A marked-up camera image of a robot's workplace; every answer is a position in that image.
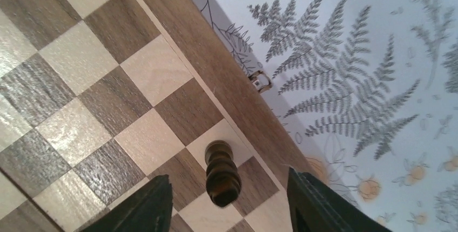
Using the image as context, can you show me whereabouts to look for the floral patterned table mat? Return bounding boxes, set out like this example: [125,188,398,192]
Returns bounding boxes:
[193,0,457,231]

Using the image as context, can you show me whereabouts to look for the wooden chessboard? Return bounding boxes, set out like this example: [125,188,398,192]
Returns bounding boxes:
[0,0,319,232]

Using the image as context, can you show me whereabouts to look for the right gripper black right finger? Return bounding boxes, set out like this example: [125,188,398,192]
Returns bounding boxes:
[286,167,390,232]

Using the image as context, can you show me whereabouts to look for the dark chess piece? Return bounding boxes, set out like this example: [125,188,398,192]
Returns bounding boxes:
[205,140,242,208]

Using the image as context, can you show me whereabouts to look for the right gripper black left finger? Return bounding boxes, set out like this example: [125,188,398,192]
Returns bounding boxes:
[83,174,173,232]

